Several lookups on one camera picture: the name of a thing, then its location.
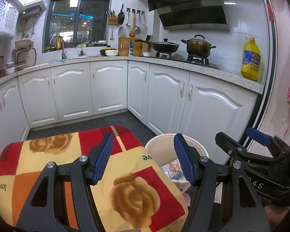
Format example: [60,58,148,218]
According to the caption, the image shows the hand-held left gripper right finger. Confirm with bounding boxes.
[173,133,271,232]

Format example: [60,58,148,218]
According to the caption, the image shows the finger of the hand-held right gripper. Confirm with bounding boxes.
[215,132,274,165]
[246,127,290,159]

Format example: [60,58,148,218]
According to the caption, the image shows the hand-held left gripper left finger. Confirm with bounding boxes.
[16,132,114,232]

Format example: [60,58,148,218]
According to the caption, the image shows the patterned paper packet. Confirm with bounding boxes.
[161,159,184,178]

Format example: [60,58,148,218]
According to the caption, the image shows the white plastic bin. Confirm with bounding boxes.
[144,133,209,194]

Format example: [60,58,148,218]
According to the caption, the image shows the red yellow printed blanket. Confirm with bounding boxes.
[0,125,189,232]

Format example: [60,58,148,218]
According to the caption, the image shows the black ribbed floor mat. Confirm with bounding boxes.
[26,111,157,142]

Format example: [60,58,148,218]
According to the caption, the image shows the white kitchen base cabinets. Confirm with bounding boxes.
[0,60,259,172]

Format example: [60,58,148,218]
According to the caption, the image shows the yellow cooking oil bottle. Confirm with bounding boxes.
[241,37,261,81]

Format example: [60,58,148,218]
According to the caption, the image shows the black gas stove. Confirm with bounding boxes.
[157,52,219,69]

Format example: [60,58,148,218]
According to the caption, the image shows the dark stock pot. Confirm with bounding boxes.
[181,34,217,58]

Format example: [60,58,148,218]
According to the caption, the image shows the yellow lid casserole pot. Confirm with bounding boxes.
[100,45,118,56]

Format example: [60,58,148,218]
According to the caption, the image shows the small steel faucet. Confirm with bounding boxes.
[77,36,85,58]

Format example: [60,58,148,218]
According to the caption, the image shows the black wok with lid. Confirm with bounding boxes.
[135,38,180,54]

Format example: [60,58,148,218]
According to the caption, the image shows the wooden cutting board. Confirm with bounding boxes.
[118,37,143,56]

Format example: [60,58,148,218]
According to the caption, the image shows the tall steel faucet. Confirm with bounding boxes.
[50,35,67,61]

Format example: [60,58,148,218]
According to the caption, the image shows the wooden knife block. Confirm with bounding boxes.
[141,34,153,56]

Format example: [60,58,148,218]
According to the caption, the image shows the wooden spatula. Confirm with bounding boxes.
[129,13,136,38]

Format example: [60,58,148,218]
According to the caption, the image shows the metal slotted turner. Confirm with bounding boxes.
[134,12,141,34]

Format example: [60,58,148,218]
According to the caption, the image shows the dark kitchen window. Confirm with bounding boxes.
[45,0,112,51]

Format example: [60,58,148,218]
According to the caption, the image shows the wooden chopstick holder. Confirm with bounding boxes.
[106,10,118,26]

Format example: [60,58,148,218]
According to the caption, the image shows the beige clay pot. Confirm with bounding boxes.
[14,39,32,51]

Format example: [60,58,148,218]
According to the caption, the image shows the small black frying pan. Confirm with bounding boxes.
[118,4,125,25]

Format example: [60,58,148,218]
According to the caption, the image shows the black range hood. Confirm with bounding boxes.
[147,0,230,32]

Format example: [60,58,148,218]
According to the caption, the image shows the white water heater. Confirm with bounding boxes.
[20,6,43,18]

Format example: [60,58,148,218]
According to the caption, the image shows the black sliding door frame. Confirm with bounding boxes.
[237,0,279,148]

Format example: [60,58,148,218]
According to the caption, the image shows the wire dish rack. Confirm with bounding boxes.
[13,47,38,69]

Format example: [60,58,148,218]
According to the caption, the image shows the white lattice wall cabinet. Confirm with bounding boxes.
[0,0,56,38]

